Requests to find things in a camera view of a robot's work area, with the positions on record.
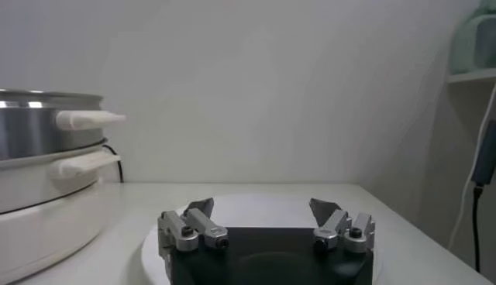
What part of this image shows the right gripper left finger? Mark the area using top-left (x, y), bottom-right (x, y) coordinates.
top-left (157, 197), bottom-right (229, 252)

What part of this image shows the thin white cable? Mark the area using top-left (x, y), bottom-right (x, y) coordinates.
top-left (447, 83), bottom-right (496, 251)

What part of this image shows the round white plate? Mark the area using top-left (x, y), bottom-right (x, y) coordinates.
top-left (140, 193), bottom-right (383, 285)

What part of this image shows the white shelf table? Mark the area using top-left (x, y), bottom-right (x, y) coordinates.
top-left (446, 68), bottom-right (496, 84)

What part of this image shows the mint green appliance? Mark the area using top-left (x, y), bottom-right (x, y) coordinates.
top-left (449, 0), bottom-right (496, 75)

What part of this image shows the black cooker power cable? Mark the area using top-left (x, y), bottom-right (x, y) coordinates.
top-left (102, 143), bottom-right (125, 184)

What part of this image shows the black power adapter with cable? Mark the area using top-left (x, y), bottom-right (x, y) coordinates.
top-left (470, 119), bottom-right (496, 274)

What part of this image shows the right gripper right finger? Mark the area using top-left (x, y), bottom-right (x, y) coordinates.
top-left (308, 197), bottom-right (376, 255)

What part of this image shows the white electric cooker base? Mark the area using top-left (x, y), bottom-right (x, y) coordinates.
top-left (0, 141), bottom-right (122, 285)

